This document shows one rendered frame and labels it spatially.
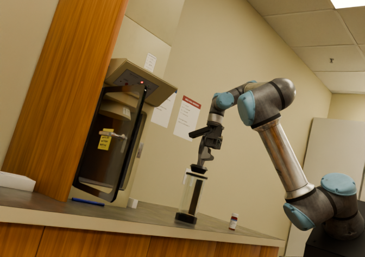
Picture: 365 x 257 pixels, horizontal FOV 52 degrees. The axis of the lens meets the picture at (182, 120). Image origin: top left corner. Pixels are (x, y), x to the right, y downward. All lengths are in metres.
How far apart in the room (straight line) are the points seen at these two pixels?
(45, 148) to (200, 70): 1.42
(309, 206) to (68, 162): 0.86
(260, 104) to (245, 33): 1.84
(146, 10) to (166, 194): 1.29
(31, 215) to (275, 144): 0.82
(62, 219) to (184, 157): 1.55
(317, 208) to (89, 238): 0.77
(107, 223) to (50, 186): 0.30
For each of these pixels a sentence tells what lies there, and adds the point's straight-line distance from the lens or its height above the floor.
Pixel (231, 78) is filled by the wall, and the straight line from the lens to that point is 2.96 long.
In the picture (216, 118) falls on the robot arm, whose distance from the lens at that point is 1.80.
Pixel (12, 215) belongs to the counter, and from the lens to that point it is 1.07.
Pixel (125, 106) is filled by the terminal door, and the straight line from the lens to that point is 1.30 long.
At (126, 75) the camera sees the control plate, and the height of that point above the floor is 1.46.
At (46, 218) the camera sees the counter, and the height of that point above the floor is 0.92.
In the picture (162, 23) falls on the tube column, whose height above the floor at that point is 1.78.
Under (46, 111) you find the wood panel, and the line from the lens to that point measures 1.61.
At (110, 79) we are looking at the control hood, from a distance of 1.50.
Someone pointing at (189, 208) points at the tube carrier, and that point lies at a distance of 1.77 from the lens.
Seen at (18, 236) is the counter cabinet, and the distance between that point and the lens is 1.13.
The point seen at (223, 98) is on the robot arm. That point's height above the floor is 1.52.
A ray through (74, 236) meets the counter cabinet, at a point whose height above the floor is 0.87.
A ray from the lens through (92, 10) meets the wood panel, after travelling 1.63.
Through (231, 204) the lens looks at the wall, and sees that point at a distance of 3.18.
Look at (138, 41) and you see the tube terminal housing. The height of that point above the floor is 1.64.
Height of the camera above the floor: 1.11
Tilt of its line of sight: 9 degrees up
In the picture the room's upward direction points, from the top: 15 degrees clockwise
